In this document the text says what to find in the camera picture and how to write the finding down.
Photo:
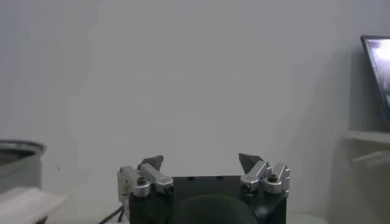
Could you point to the white side table with laptop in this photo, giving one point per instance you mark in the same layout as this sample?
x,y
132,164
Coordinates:
x,y
371,137

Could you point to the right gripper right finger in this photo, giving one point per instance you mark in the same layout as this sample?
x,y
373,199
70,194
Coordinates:
x,y
259,173

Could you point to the white electric cooker base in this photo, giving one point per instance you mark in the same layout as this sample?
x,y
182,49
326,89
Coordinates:
x,y
27,204

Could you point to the stainless steel steamer basket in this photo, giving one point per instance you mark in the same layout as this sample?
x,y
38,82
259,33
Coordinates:
x,y
18,170

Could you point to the open laptop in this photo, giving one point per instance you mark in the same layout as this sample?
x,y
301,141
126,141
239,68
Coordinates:
x,y
381,79

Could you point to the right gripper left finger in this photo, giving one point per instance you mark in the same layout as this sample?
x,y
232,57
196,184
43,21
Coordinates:
x,y
152,178

